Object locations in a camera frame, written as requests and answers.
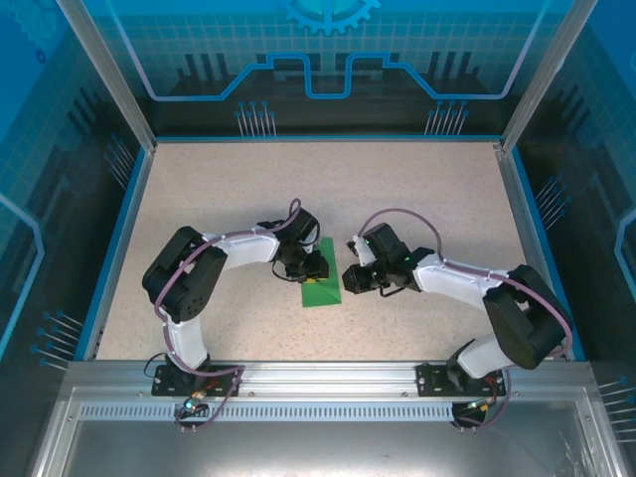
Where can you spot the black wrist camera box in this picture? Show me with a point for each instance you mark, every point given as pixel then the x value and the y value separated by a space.
pixel 305 226
pixel 382 241

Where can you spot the aluminium frame post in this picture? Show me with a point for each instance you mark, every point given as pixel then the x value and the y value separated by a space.
pixel 109 79
pixel 546 74

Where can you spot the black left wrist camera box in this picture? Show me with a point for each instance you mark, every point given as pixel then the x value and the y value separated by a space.
pixel 305 226

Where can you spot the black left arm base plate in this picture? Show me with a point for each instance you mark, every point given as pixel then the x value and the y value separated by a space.
pixel 169 385

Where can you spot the green cloth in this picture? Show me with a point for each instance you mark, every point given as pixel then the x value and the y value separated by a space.
pixel 323 295

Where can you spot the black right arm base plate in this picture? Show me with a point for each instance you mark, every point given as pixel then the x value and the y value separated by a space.
pixel 432 380

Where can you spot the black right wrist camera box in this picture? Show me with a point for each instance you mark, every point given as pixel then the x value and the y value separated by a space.
pixel 382 241

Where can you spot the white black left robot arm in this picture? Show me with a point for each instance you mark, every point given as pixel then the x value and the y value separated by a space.
pixel 189 283

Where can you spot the blue table border frame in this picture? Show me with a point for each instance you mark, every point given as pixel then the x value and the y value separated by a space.
pixel 119 248

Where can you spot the aluminium mounting rail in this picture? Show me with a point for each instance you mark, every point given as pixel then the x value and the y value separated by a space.
pixel 328 377

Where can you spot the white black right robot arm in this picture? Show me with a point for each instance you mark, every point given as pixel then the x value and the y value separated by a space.
pixel 522 318

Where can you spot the aluminium front tray panel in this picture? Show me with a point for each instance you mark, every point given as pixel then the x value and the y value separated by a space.
pixel 318 452

